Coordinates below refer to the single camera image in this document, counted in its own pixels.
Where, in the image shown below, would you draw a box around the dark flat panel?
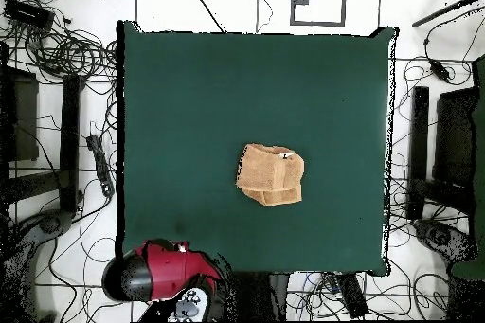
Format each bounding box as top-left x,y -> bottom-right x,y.
432,86 -> 479,188
0,66 -> 40,163

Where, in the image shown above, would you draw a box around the tan terry towel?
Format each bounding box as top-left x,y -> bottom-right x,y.
235,142 -> 305,207

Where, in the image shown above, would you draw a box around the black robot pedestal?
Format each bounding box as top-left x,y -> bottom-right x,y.
226,271 -> 291,322

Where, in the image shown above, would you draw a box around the black rectangular device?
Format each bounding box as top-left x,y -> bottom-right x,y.
334,272 -> 370,319

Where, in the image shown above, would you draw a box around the gray square floor frame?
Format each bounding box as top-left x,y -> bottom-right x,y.
289,0 -> 348,27

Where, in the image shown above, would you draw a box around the tangled black cables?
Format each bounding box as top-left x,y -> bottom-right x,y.
0,0 -> 118,85

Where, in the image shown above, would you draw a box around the black power strip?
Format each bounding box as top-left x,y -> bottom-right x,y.
84,134 -> 116,199

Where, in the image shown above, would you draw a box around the black power adapter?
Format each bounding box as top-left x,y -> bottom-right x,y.
428,59 -> 452,83

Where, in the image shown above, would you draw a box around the gray stand foot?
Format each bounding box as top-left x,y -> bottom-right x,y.
0,208 -> 73,322
412,218 -> 478,263

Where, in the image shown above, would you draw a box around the black stand bar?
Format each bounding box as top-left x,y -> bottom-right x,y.
58,74 -> 86,213
406,85 -> 431,221

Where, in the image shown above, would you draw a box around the black tripod pole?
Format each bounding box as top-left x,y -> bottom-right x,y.
411,0 -> 485,28

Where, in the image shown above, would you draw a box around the dark green table cloth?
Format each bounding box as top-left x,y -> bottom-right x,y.
115,19 -> 399,278

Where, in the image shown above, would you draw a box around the black electronics box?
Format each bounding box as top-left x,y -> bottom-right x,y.
3,0 -> 56,30

